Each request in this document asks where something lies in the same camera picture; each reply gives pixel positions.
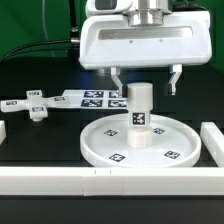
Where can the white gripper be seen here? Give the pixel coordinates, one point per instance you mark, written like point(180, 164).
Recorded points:
point(109, 41)

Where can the white round table top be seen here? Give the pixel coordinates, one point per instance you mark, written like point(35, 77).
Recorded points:
point(103, 143)

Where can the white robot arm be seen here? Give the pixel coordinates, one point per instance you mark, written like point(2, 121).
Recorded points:
point(138, 12)

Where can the white marker sheet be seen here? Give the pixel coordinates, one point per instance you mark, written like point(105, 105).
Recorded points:
point(95, 99)

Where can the white right fence bar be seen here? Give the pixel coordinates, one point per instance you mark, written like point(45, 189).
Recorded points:
point(213, 139)

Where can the white fence bar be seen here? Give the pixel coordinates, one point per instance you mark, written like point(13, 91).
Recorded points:
point(213, 139)
point(74, 181)
point(2, 131)

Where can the white cross-shaped table base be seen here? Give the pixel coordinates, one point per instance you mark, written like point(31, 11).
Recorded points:
point(35, 104)

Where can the white left fence bar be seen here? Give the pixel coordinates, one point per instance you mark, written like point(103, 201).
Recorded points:
point(2, 131)

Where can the white front fence bar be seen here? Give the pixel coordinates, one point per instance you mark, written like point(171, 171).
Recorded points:
point(74, 181)

